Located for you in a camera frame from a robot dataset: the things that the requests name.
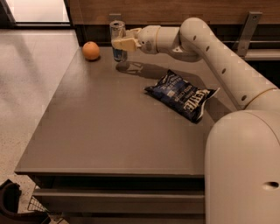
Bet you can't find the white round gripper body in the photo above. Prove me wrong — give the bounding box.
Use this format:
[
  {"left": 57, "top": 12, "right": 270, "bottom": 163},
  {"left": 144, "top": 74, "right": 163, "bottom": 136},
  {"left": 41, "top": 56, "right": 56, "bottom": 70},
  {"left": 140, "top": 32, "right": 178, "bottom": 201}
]
[{"left": 137, "top": 25, "right": 180, "bottom": 54}]

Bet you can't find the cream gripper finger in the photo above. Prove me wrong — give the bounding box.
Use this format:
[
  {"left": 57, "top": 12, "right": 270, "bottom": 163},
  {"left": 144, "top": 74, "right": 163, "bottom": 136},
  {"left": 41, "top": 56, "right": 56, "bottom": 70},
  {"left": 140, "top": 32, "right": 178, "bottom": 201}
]
[
  {"left": 126, "top": 28, "right": 142, "bottom": 39},
  {"left": 111, "top": 37, "right": 141, "bottom": 52}
]

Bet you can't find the silver blue redbull can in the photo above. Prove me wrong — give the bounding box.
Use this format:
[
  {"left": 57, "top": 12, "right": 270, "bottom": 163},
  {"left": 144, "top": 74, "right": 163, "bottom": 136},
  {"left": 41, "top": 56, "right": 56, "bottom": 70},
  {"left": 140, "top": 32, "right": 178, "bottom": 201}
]
[{"left": 109, "top": 20, "right": 127, "bottom": 62}]

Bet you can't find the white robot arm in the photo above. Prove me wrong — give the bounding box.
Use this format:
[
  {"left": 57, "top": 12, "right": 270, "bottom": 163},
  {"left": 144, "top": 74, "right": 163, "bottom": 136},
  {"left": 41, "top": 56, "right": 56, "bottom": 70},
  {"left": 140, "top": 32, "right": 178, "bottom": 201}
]
[{"left": 111, "top": 17, "right": 280, "bottom": 224}]

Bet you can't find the orange fruit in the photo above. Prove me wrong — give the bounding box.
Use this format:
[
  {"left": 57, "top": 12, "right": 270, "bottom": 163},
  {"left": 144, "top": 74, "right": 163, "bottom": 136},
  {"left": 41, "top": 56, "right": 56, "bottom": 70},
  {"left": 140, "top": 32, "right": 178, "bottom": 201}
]
[{"left": 82, "top": 41, "right": 100, "bottom": 60}]

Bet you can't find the blue chips bag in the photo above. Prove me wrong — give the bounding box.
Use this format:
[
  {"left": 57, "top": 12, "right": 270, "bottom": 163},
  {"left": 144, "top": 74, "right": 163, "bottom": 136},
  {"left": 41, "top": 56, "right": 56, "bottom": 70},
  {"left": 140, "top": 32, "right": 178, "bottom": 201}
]
[{"left": 144, "top": 70, "right": 220, "bottom": 123}]

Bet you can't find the grey cabinet drawer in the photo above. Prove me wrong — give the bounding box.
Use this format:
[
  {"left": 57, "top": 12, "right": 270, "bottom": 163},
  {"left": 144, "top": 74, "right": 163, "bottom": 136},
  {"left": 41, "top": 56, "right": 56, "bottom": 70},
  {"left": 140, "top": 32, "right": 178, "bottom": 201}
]
[{"left": 33, "top": 189, "right": 205, "bottom": 214}]

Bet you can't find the left metal bracket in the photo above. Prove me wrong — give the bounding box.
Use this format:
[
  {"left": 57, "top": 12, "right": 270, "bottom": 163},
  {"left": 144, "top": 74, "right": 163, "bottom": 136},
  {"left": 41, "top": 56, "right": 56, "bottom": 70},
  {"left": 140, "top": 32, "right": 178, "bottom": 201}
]
[{"left": 108, "top": 13, "right": 123, "bottom": 22}]

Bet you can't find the metal bracket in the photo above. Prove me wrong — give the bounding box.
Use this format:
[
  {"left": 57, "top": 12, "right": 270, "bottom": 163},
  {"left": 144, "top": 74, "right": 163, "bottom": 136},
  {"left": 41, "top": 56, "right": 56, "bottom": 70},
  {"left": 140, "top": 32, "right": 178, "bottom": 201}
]
[
  {"left": 233, "top": 11, "right": 263, "bottom": 57},
  {"left": 108, "top": 13, "right": 123, "bottom": 22}
]

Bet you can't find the metal rail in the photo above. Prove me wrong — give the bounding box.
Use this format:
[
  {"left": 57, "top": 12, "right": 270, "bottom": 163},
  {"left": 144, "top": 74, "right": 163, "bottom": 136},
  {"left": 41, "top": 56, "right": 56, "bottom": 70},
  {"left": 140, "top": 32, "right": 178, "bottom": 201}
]
[{"left": 97, "top": 39, "right": 280, "bottom": 46}]

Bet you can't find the right metal bracket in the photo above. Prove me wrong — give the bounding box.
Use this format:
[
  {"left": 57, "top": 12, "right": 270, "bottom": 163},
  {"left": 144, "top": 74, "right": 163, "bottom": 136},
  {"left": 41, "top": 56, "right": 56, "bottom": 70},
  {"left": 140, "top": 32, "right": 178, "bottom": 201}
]
[{"left": 233, "top": 11, "right": 263, "bottom": 57}]

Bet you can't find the dark object with wire basket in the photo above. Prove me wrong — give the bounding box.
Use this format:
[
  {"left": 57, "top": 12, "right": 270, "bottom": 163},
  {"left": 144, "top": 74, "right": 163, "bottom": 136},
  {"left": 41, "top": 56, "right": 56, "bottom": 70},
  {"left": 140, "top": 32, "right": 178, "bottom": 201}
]
[{"left": 0, "top": 179, "right": 51, "bottom": 224}]

